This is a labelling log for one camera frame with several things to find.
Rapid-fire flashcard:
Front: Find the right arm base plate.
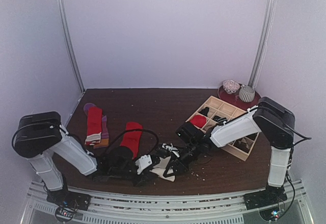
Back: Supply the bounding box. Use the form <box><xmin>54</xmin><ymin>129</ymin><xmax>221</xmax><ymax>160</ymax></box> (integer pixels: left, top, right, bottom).
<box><xmin>243</xmin><ymin>190</ymin><xmax>287</xmax><ymax>210</ymax></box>

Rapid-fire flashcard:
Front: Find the red sock near centre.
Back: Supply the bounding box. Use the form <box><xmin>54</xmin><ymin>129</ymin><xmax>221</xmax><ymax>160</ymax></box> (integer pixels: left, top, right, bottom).
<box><xmin>120</xmin><ymin>122</ymin><xmax>143</xmax><ymax>159</ymax></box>

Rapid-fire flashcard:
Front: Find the purple orange striped sock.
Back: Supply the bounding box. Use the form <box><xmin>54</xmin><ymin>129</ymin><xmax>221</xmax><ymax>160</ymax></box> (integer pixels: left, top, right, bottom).
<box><xmin>84</xmin><ymin>103</ymin><xmax>109</xmax><ymax>149</ymax></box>

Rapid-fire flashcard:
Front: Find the right aluminium frame post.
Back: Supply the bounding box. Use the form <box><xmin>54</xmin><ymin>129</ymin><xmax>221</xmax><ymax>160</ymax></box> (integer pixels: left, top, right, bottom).
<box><xmin>248</xmin><ymin>0</ymin><xmax>277</xmax><ymax>89</ymax></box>

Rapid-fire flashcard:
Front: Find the cream sock with brown toe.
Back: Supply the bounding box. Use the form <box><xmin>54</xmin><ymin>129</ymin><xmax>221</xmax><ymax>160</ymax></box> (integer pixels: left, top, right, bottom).
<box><xmin>150</xmin><ymin>156</ymin><xmax>175</xmax><ymax>182</ymax></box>

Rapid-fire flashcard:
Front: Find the dark red round plate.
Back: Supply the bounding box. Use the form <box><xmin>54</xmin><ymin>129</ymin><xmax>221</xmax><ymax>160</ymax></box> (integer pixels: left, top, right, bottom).
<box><xmin>218</xmin><ymin>86</ymin><xmax>261</xmax><ymax>110</ymax></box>

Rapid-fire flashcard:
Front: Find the aluminium frame post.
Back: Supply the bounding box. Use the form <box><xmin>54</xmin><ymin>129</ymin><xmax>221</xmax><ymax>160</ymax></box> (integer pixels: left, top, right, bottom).
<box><xmin>248</xmin><ymin>0</ymin><xmax>277</xmax><ymax>89</ymax></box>
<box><xmin>57</xmin><ymin>0</ymin><xmax>85</xmax><ymax>94</ymax></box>

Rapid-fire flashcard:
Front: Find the red sock with striped cuff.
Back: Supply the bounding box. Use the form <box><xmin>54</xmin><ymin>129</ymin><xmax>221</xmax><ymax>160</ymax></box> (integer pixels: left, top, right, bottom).
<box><xmin>85</xmin><ymin>107</ymin><xmax>102</xmax><ymax>146</ymax></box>

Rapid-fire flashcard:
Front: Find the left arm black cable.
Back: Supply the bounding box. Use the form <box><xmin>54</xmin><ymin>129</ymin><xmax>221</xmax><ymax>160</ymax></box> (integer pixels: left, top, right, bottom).
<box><xmin>101</xmin><ymin>128</ymin><xmax>159</xmax><ymax>158</ymax></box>

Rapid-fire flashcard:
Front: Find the patterned white bowl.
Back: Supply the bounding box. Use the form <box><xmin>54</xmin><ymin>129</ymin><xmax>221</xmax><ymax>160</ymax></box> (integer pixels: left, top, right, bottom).
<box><xmin>222</xmin><ymin>79</ymin><xmax>240</xmax><ymax>94</ymax></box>

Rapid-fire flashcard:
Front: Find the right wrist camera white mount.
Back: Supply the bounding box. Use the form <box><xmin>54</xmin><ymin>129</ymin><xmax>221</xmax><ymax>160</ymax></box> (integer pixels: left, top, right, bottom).
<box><xmin>162</xmin><ymin>143</ymin><xmax>180</xmax><ymax>158</ymax></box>

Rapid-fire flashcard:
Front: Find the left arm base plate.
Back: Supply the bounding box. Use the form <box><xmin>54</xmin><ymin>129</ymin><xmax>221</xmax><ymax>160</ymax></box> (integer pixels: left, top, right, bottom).
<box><xmin>46</xmin><ymin>189</ymin><xmax>91</xmax><ymax>211</ymax></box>

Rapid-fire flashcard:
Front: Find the tan sock roll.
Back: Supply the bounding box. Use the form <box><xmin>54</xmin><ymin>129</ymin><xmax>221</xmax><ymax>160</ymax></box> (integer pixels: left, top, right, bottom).
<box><xmin>204</xmin><ymin>124</ymin><xmax>216</xmax><ymax>133</ymax></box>

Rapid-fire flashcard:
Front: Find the black white striped sock roll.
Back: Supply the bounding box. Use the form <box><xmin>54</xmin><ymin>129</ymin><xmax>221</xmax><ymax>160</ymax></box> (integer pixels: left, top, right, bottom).
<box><xmin>213</xmin><ymin>116</ymin><xmax>227</xmax><ymax>123</ymax></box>

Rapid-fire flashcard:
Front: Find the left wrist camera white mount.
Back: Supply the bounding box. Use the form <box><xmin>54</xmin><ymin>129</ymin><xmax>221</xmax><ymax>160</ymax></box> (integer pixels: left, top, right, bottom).
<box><xmin>135</xmin><ymin>155</ymin><xmax>153</xmax><ymax>175</ymax></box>

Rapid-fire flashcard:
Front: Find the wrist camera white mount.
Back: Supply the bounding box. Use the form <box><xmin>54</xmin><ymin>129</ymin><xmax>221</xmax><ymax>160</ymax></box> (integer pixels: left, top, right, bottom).
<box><xmin>162</xmin><ymin>143</ymin><xmax>180</xmax><ymax>158</ymax></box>
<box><xmin>135</xmin><ymin>155</ymin><xmax>153</xmax><ymax>175</ymax></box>

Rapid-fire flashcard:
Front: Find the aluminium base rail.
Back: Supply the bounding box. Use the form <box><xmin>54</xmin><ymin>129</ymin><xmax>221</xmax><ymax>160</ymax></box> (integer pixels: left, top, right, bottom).
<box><xmin>18</xmin><ymin>180</ymin><xmax>316</xmax><ymax>223</ymax></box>

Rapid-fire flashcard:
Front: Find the left aluminium frame post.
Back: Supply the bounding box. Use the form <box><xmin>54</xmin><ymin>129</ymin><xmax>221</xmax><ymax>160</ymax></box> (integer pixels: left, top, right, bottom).
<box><xmin>57</xmin><ymin>0</ymin><xmax>85</xmax><ymax>94</ymax></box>

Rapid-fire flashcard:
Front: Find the wooden compartment organiser box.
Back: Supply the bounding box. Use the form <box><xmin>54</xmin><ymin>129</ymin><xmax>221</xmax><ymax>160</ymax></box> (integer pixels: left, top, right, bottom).
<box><xmin>188</xmin><ymin>96</ymin><xmax>259</xmax><ymax>161</ymax></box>

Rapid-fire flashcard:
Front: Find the rolled red sock in box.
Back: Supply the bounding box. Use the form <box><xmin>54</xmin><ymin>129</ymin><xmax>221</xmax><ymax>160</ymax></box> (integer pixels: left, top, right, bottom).
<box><xmin>190</xmin><ymin>115</ymin><xmax>207</xmax><ymax>128</ymax></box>

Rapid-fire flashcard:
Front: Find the striped grey cup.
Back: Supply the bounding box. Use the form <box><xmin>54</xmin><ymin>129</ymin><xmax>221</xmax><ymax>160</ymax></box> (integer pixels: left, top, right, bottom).
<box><xmin>238</xmin><ymin>85</ymin><xmax>255</xmax><ymax>103</ymax></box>

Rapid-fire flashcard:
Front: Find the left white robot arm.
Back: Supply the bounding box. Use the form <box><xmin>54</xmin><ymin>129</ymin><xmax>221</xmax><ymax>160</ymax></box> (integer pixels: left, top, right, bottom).
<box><xmin>11</xmin><ymin>111</ymin><xmax>160</xmax><ymax>206</ymax></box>

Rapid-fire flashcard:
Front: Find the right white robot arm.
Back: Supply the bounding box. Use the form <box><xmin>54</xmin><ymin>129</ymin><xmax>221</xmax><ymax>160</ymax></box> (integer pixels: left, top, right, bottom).
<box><xmin>163</xmin><ymin>97</ymin><xmax>295</xmax><ymax>205</ymax></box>

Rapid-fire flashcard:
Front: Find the black sock in box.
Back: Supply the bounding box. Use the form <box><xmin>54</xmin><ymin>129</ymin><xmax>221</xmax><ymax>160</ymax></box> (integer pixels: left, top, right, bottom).
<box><xmin>199</xmin><ymin>106</ymin><xmax>210</xmax><ymax>117</ymax></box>

